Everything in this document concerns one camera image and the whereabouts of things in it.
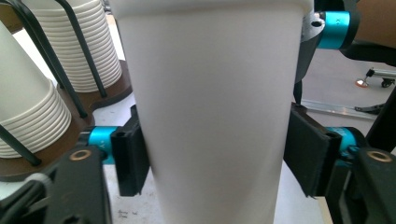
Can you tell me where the aluminium rail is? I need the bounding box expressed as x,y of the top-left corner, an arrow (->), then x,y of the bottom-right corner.
300,98 -> 379,121

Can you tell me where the single white paper cup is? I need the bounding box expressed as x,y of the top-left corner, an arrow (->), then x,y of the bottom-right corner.
108,0 -> 314,224

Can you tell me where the dark wire cup holder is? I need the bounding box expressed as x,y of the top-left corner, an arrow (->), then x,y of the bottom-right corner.
0,0 -> 134,183

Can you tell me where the black metal frame stand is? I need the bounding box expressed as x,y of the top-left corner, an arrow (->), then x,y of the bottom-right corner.
354,87 -> 396,154

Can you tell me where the chrome wheeled base leg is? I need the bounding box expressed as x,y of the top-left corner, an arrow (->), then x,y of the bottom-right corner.
356,67 -> 396,89

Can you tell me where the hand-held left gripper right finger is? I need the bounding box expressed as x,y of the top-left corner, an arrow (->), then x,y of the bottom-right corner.
284,102 -> 358,198

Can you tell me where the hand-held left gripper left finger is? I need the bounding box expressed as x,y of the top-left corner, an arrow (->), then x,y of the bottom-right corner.
88,105 -> 151,198

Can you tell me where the stack of white paper cups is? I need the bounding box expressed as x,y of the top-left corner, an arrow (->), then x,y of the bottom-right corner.
22,0 -> 123,94
0,20 -> 73,160

